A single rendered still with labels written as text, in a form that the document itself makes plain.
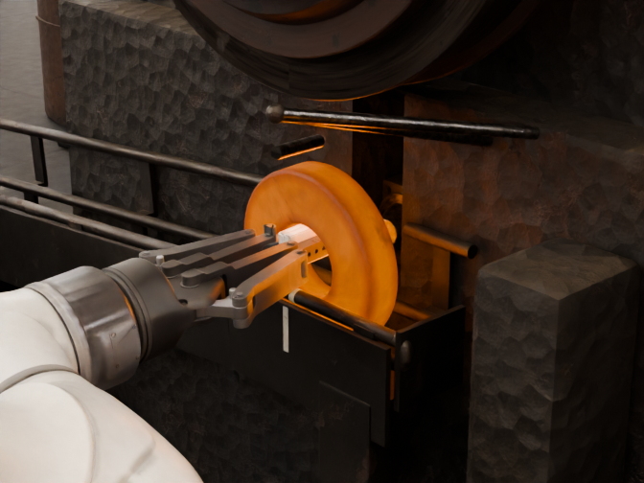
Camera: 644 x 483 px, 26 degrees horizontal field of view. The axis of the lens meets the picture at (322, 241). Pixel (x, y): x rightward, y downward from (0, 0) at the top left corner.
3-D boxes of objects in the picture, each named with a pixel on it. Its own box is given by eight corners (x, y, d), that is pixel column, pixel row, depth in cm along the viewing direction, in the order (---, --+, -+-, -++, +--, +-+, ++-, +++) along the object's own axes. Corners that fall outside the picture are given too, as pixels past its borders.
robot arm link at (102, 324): (87, 426, 97) (156, 395, 100) (73, 308, 93) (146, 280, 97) (17, 382, 103) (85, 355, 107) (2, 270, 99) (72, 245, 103)
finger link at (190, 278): (176, 273, 104) (187, 278, 103) (290, 230, 111) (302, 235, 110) (180, 320, 106) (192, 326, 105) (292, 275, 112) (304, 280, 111)
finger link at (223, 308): (159, 292, 103) (202, 314, 99) (216, 271, 106) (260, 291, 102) (162, 321, 104) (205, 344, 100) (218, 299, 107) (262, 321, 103)
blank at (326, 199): (262, 149, 119) (231, 159, 117) (390, 173, 108) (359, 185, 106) (283, 317, 124) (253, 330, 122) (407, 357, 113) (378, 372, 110)
